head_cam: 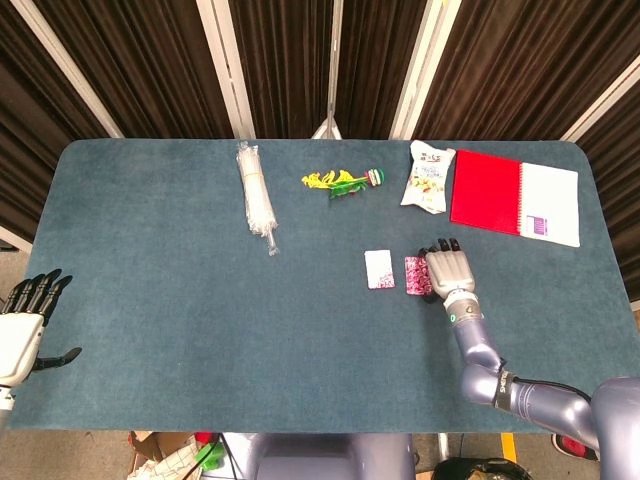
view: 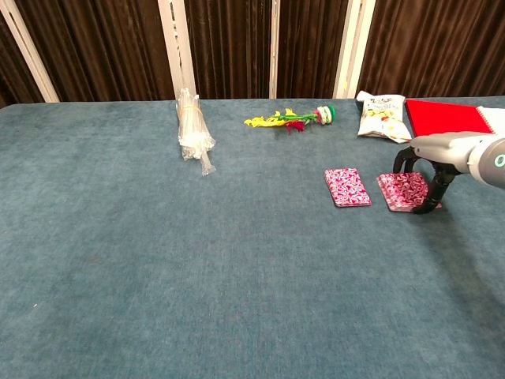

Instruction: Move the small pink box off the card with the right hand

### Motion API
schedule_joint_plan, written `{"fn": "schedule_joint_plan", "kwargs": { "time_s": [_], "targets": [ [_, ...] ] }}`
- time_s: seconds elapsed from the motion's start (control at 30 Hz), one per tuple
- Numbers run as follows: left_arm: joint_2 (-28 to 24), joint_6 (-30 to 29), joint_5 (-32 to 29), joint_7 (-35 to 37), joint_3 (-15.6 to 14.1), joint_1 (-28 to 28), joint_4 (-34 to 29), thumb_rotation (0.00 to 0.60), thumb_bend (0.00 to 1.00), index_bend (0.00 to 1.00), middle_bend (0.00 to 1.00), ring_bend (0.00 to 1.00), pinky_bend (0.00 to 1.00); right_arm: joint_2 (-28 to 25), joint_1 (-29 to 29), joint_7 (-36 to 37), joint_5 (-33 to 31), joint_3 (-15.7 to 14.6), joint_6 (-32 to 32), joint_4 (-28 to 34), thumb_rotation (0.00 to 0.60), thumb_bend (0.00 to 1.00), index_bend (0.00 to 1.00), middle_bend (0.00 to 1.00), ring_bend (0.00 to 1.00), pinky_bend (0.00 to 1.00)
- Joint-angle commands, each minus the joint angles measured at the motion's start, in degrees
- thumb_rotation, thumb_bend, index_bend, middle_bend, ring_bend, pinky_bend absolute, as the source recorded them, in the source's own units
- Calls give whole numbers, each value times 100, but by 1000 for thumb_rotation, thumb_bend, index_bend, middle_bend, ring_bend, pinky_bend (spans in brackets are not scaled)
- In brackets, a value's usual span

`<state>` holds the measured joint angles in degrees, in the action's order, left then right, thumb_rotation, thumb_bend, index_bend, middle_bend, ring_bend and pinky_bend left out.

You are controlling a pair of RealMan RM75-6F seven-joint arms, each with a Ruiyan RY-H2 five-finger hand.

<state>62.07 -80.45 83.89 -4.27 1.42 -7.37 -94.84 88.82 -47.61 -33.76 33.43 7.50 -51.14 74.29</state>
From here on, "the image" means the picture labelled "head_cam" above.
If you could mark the teal table cloth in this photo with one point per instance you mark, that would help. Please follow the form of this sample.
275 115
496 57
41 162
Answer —
200 325

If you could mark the white pink card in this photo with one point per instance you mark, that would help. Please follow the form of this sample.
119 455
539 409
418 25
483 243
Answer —
377 265

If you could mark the red black shoe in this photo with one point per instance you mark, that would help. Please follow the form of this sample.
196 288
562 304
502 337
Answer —
575 446

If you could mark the white snack bag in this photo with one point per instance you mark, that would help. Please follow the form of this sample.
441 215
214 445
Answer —
425 180

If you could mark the black bag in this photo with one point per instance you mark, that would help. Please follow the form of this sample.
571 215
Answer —
475 472

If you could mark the grey robot torso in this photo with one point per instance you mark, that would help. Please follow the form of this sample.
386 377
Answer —
325 457

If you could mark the clear plastic straw bundle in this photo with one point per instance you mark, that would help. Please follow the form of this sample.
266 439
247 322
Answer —
255 200

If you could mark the yellow green feather shuttlecock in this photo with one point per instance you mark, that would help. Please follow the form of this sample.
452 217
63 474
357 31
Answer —
375 176

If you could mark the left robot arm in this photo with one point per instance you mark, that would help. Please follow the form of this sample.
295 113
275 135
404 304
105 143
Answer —
4 405

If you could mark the white frame post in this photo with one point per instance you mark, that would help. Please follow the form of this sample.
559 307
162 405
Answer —
605 107
422 70
70 70
334 60
227 70

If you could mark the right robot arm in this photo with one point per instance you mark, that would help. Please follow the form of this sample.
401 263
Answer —
475 340

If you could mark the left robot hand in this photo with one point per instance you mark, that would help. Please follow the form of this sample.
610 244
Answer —
17 335

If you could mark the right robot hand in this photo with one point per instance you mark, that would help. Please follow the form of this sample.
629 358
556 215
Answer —
450 272

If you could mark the cardboard box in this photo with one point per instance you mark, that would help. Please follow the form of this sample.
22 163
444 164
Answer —
160 457

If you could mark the red spiral notebook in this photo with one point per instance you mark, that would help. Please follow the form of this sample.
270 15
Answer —
485 195

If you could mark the green plastic object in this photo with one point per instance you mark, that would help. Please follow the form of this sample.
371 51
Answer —
210 457

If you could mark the pink patterned small packet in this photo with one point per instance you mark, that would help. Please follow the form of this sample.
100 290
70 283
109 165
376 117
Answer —
414 277

